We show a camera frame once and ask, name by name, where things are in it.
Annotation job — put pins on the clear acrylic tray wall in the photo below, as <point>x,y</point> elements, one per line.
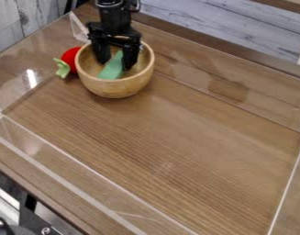
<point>83,196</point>

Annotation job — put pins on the black table leg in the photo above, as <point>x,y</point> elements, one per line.
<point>31,203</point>

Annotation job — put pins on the green rectangular block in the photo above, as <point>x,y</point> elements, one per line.
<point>112,70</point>

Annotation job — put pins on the light wooden bowl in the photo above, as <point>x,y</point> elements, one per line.
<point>131,82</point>

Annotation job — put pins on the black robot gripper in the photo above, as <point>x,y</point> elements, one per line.
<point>124,37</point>

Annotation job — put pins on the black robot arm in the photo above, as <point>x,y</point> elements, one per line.
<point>115,13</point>

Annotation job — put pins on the clear acrylic corner bracket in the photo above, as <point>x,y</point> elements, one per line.
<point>79,29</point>

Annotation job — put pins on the red toy strawberry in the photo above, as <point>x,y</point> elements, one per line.
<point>65,63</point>

